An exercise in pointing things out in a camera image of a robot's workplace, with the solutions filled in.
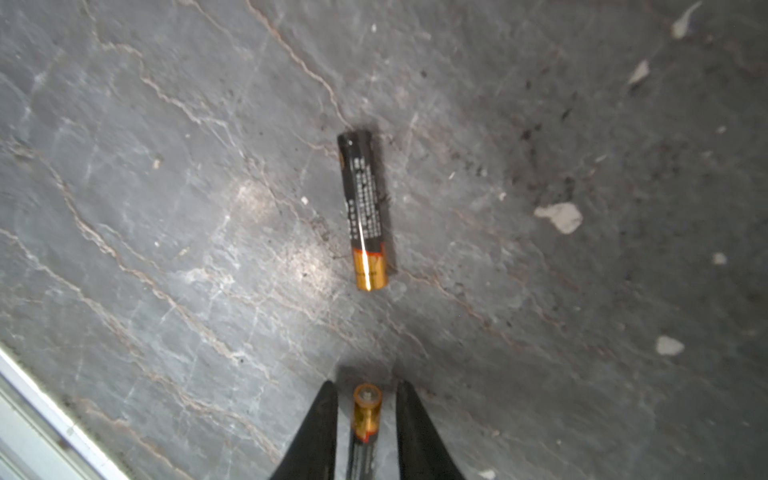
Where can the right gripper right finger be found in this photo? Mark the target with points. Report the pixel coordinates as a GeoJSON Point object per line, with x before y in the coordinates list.
{"type": "Point", "coordinates": [422, 455]}

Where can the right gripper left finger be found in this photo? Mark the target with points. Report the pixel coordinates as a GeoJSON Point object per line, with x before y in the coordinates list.
{"type": "Point", "coordinates": [312, 453]}

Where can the black gold AAA battery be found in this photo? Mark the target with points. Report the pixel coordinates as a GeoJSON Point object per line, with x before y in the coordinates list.
{"type": "Point", "coordinates": [363, 211]}
{"type": "Point", "coordinates": [365, 424]}

